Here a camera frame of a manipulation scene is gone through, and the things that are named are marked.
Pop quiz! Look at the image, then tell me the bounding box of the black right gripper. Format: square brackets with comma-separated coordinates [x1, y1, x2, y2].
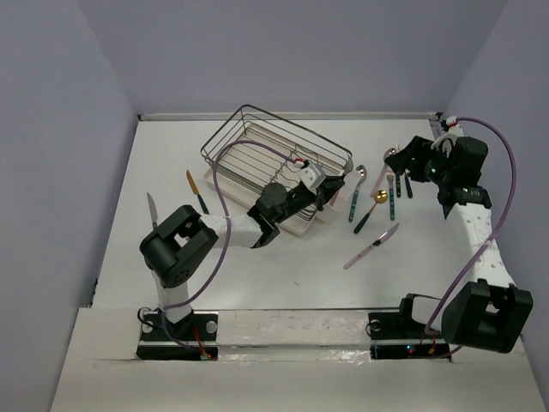
[384, 136, 455, 187]

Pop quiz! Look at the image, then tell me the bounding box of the silver spoon pink handle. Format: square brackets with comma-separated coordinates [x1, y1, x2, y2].
[371, 147, 398, 197]

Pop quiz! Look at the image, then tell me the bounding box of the silver fork teal handle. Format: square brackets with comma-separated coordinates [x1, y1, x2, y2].
[386, 169, 395, 221]

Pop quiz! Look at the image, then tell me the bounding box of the gold knife green handle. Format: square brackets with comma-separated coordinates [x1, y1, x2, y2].
[185, 170, 209, 215]

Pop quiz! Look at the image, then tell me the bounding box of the gold fork green handle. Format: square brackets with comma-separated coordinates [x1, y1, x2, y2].
[404, 173, 413, 198]

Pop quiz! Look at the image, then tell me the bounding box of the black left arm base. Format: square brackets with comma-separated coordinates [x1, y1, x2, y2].
[136, 307, 219, 361]

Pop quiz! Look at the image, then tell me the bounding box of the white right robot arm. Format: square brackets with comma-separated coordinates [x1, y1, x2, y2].
[384, 136, 534, 354]

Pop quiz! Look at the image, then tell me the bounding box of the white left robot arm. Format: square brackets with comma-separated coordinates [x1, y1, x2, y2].
[139, 176, 345, 339]

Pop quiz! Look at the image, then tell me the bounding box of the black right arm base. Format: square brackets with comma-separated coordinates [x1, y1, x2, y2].
[365, 294, 451, 361]

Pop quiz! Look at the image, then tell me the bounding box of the white cutlery holder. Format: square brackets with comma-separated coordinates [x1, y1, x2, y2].
[316, 171, 361, 223]

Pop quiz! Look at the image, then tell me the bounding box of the cream drip tray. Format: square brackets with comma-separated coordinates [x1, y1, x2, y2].
[202, 122, 344, 236]

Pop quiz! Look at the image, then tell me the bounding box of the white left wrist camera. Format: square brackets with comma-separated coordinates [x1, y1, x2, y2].
[293, 158, 326, 191]

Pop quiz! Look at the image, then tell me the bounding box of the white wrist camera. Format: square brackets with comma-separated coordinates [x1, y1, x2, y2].
[293, 158, 326, 191]
[431, 116, 464, 149]

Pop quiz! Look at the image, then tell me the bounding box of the silver spoon teal handle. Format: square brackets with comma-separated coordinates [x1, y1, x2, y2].
[348, 165, 367, 222]

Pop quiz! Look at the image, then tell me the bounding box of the gold spoon green handle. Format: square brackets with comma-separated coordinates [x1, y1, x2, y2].
[353, 190, 389, 234]

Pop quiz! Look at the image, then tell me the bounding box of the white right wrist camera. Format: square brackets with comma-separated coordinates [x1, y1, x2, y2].
[431, 116, 464, 149]

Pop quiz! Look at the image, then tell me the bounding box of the silver knife pink handle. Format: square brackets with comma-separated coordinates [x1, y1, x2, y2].
[343, 223, 400, 270]

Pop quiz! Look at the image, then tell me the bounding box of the grey wire dish rack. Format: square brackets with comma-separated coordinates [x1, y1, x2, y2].
[200, 104, 353, 222]

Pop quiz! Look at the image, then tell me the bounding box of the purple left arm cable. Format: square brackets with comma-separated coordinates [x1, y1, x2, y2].
[160, 139, 308, 360]

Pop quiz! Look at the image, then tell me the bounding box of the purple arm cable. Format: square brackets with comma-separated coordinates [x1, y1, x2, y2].
[424, 116, 519, 360]
[160, 139, 308, 360]

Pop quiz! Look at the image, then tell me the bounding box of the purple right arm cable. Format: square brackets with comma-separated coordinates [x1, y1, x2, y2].
[424, 116, 519, 360]

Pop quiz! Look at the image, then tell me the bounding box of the silver knife dark handle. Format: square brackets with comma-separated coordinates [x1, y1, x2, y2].
[147, 192, 158, 228]

